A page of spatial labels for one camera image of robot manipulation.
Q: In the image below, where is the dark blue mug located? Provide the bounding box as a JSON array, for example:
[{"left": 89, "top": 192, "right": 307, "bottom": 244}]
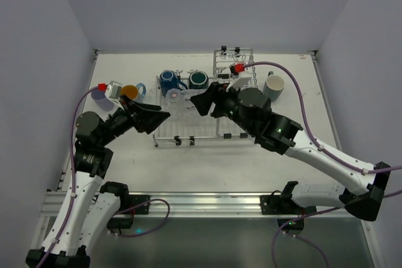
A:
[{"left": 159, "top": 70, "right": 188, "bottom": 97}]

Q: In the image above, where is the silver wire dish rack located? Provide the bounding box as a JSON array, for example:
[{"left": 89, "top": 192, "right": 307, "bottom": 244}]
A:
[{"left": 152, "top": 45, "right": 263, "bottom": 148}]

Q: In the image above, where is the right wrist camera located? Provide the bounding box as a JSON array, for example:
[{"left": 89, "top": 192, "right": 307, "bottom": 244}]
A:
[{"left": 225, "top": 70, "right": 253, "bottom": 92}]

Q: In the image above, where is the clear glass front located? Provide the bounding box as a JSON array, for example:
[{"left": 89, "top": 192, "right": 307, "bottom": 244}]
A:
[{"left": 180, "top": 89, "right": 203, "bottom": 112}]

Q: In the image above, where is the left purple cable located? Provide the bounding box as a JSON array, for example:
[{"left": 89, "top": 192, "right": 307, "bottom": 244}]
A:
[{"left": 31, "top": 83, "right": 170, "bottom": 267}]

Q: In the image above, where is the light blue ceramic mug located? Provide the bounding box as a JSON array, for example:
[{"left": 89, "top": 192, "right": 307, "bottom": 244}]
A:
[{"left": 120, "top": 83, "right": 146, "bottom": 103}]

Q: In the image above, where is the dark green mug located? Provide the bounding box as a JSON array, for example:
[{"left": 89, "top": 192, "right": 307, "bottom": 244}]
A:
[{"left": 188, "top": 71, "right": 209, "bottom": 89}]

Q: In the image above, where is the clear glass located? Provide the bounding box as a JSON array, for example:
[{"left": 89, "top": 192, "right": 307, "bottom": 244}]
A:
[
  {"left": 165, "top": 88, "right": 185, "bottom": 108},
  {"left": 180, "top": 89, "right": 203, "bottom": 112}
]

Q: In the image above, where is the lavender plastic cup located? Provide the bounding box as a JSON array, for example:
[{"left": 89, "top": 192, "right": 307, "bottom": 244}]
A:
[{"left": 90, "top": 89, "right": 114, "bottom": 112}]

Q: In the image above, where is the grey blue mug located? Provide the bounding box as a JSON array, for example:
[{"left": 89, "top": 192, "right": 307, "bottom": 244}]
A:
[{"left": 263, "top": 71, "right": 285, "bottom": 102}]

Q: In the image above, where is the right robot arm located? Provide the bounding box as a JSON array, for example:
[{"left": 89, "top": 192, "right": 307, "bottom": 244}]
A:
[{"left": 190, "top": 82, "right": 390, "bottom": 222}]

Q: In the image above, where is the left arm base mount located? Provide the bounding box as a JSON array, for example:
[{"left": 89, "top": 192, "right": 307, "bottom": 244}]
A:
[{"left": 107, "top": 195, "right": 150, "bottom": 234}]

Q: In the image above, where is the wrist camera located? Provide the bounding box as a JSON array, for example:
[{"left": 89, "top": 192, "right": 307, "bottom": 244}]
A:
[
  {"left": 225, "top": 70, "right": 253, "bottom": 92},
  {"left": 105, "top": 81, "right": 122, "bottom": 106}
]

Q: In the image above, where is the aluminium frame rail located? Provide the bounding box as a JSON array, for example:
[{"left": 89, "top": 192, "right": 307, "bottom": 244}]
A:
[{"left": 40, "top": 190, "right": 373, "bottom": 219}]

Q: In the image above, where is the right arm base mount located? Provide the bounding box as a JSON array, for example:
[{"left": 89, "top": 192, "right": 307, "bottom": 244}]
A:
[{"left": 259, "top": 190, "right": 305, "bottom": 235}]

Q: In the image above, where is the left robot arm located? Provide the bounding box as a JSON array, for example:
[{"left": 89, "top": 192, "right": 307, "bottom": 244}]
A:
[{"left": 26, "top": 95, "right": 170, "bottom": 267}]

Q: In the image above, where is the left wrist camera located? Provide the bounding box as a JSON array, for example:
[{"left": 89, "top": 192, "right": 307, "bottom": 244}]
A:
[{"left": 105, "top": 81, "right": 122, "bottom": 106}]

